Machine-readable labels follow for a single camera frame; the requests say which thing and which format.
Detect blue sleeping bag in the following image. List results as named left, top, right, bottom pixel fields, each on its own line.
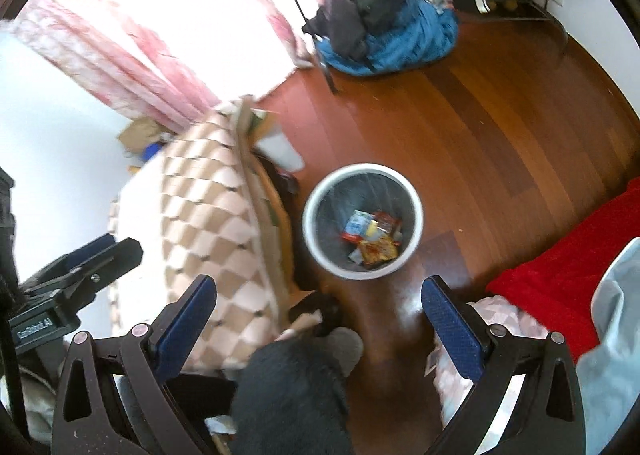
left=318, top=0, right=459, bottom=77

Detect white round trash bin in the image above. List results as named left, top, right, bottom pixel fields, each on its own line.
left=302, top=163, right=425, bottom=281

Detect brown paper bag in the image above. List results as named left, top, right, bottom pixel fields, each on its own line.
left=117, top=117, right=174, bottom=155

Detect checkered pink pillow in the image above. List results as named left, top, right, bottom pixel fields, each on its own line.
left=425, top=296, right=549, bottom=454

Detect grey slipper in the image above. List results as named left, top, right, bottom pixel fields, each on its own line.
left=319, top=327, right=363, bottom=377

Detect pink floral curtain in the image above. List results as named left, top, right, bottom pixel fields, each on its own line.
left=4, top=0, right=323, bottom=131

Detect black stand pole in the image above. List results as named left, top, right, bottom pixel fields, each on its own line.
left=293, top=0, right=338, bottom=95

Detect orange noodle packet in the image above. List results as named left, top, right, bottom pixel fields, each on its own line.
left=357, top=234, right=398, bottom=267

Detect checkered tablecloth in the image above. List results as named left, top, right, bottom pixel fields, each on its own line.
left=106, top=96, right=327, bottom=378

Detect blue white milk carton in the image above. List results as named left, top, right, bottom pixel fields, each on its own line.
left=341, top=210, right=378, bottom=243

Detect red snack wrapper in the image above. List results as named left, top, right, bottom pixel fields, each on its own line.
left=373, top=211, right=402, bottom=236

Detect black clothes pile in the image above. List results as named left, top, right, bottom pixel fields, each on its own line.
left=303, top=0, right=407, bottom=64

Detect red blanket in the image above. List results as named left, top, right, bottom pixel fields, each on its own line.
left=486, top=178, right=639, bottom=361

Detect light blue cloth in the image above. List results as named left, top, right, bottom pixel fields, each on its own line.
left=576, top=238, right=639, bottom=454

